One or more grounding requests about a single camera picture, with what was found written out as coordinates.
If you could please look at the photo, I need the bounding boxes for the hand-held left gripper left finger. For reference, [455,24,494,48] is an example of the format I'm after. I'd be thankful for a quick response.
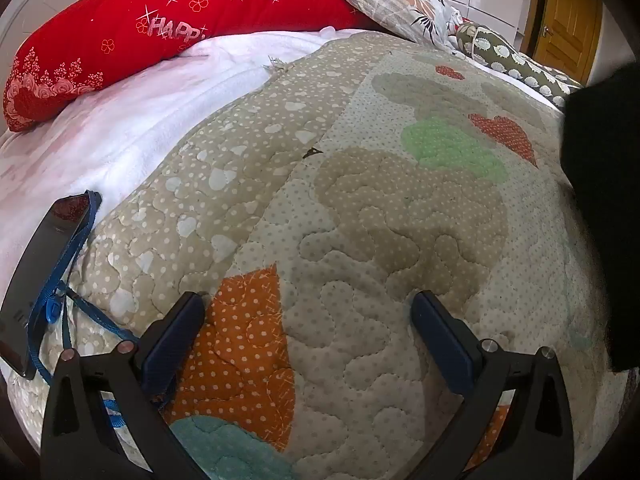
[41,291,211,480]

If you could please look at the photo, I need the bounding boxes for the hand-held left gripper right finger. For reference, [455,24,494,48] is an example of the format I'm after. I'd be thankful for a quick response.
[410,290,576,480]

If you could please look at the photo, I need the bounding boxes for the black pants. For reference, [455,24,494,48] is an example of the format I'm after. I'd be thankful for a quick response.
[559,62,640,374]

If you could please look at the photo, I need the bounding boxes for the patchwork quilt with hearts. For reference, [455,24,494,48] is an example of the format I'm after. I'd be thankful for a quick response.
[7,30,631,480]

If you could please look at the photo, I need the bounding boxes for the black smartphone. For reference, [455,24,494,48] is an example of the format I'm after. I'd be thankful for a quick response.
[0,194,96,380]

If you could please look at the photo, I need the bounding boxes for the white fleece blanket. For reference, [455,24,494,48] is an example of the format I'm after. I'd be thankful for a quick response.
[0,30,341,376]

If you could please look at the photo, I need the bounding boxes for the olive pillow with white print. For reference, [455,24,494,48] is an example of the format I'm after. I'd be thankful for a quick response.
[455,22,583,98]

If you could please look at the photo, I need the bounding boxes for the red printed pillow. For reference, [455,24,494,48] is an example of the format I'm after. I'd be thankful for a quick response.
[2,0,373,133]

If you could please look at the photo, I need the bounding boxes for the wooden door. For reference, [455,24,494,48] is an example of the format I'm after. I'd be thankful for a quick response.
[520,0,603,86]

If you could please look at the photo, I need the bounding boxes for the blue lanyard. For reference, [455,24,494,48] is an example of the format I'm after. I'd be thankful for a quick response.
[27,190,176,428]

